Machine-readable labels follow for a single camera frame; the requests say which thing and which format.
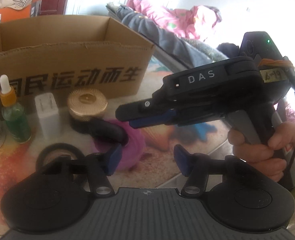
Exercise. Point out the pink plastic lid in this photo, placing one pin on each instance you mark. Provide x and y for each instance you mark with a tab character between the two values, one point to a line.
132	151

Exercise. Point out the green dropper bottle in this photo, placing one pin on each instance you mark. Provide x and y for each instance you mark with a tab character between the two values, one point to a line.
13	112

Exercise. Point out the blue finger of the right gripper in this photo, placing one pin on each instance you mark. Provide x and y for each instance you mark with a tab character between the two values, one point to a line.
153	120

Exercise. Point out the gold lidded dark jar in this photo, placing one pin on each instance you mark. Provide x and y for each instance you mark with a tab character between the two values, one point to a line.
84	104

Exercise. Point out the large brown cardboard box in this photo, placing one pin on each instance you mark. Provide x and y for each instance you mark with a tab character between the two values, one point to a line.
60	53

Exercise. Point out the person's right hand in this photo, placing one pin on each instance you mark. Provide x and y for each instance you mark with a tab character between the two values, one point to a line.
261	156

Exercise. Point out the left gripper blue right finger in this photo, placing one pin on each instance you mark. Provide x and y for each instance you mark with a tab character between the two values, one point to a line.
184	160

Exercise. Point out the small black case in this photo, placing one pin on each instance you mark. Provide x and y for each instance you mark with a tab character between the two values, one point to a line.
108	132

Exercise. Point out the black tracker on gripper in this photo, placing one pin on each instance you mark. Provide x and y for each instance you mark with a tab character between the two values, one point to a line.
259	46

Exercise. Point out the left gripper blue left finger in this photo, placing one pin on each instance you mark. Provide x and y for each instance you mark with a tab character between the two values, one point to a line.
111	159

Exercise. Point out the pink floral blanket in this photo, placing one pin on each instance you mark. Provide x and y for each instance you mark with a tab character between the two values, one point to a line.
195	23

